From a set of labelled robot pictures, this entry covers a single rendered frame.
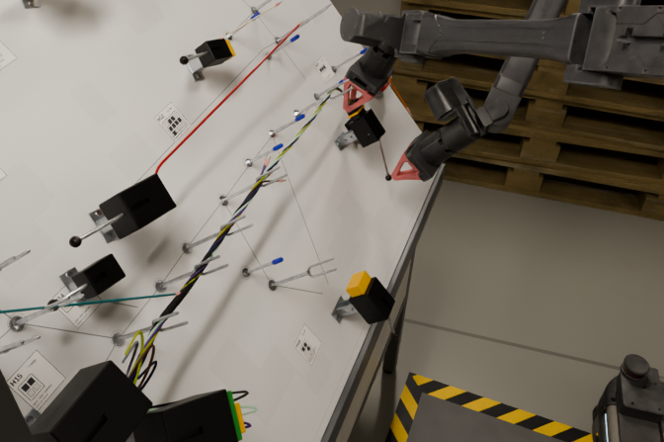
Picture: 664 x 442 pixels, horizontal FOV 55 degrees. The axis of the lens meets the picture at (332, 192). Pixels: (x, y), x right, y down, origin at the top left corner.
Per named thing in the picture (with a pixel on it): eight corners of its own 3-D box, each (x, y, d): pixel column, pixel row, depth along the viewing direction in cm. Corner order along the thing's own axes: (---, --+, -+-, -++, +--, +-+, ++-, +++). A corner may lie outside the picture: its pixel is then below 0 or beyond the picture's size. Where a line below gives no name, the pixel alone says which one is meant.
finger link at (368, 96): (327, 105, 124) (348, 67, 118) (341, 91, 130) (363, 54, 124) (355, 126, 124) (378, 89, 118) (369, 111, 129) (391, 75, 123)
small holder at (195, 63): (156, 61, 102) (183, 40, 98) (196, 53, 109) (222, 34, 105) (169, 87, 102) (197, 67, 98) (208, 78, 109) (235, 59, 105)
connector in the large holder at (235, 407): (200, 397, 78) (221, 394, 75) (218, 392, 80) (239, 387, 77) (210, 446, 77) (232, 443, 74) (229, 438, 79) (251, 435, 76)
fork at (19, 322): (24, 313, 75) (83, 286, 66) (27, 329, 74) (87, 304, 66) (6, 317, 73) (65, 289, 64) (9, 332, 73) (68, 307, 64)
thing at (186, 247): (194, 248, 96) (256, 221, 87) (188, 257, 94) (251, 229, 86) (185, 239, 95) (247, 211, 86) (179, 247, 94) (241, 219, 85)
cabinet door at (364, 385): (408, 295, 188) (425, 191, 163) (343, 460, 148) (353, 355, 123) (399, 292, 189) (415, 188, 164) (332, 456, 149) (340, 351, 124)
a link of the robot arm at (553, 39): (631, 92, 78) (654, 0, 76) (601, 86, 75) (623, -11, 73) (416, 68, 114) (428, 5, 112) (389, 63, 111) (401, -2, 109)
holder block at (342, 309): (364, 354, 116) (407, 344, 110) (324, 307, 112) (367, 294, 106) (372, 334, 119) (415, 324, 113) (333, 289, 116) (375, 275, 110)
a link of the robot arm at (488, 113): (513, 112, 114) (507, 123, 122) (482, 56, 116) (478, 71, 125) (452, 141, 115) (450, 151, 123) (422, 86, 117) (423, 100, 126)
